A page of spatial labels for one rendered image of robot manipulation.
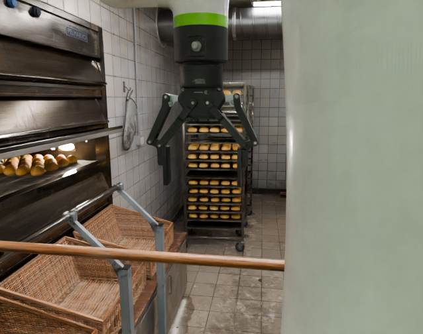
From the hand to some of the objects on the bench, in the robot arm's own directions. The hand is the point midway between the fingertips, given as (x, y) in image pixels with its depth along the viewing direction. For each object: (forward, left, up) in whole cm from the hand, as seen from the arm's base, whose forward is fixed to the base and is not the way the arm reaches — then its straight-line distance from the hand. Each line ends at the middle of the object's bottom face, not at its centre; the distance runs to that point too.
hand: (203, 178), depth 64 cm
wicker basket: (+84, +73, -89) cm, 143 cm away
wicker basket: (+25, +74, -89) cm, 119 cm away
